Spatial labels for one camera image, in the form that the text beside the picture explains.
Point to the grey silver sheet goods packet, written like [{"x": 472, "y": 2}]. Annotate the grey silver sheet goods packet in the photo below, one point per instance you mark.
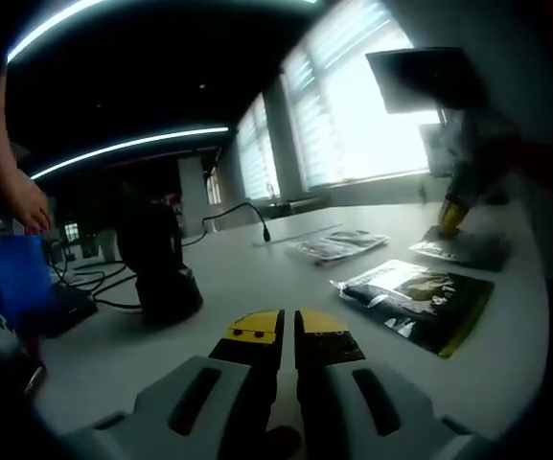
[{"x": 477, "y": 249}]

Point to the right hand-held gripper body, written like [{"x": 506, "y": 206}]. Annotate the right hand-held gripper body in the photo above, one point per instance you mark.
[{"x": 482, "y": 153}]

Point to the steel sink table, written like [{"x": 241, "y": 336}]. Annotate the steel sink table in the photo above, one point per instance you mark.
[{"x": 300, "y": 205}]

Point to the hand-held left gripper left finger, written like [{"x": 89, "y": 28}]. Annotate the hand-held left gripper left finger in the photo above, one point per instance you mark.
[{"x": 237, "y": 383}]

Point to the black barcode scanner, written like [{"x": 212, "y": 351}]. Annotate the black barcode scanner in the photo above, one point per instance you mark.
[{"x": 166, "y": 297}]

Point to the dark wall monitor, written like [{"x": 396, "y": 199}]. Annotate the dark wall monitor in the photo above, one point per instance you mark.
[{"x": 420, "y": 76}]

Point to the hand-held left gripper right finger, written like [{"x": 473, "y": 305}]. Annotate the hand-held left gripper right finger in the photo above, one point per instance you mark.
[{"x": 329, "y": 383}]

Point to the printed clear sheet goods packet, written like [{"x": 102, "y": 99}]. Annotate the printed clear sheet goods packet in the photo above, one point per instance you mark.
[{"x": 357, "y": 239}]

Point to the black flat box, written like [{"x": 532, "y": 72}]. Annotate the black flat box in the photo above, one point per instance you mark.
[{"x": 72, "y": 311}]

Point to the person's left hand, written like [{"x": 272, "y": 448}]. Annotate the person's left hand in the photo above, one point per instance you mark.
[{"x": 283, "y": 443}]

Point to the white game controller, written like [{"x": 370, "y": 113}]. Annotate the white game controller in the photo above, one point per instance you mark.
[{"x": 0, "y": 326}]

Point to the green black sheet goods packet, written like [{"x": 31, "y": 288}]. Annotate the green black sheet goods packet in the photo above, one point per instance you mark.
[{"x": 424, "y": 306}]

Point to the ceiling light strip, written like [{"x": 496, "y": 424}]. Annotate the ceiling light strip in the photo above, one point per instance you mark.
[
  {"x": 161, "y": 137},
  {"x": 51, "y": 26}
]

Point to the clear white sheet goods packet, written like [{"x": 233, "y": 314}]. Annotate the clear white sheet goods packet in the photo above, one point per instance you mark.
[{"x": 314, "y": 251}]

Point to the blue plastic bin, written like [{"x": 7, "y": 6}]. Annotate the blue plastic bin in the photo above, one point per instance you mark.
[{"x": 17, "y": 273}]

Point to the white table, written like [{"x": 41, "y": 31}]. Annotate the white table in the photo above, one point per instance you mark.
[{"x": 237, "y": 282}]

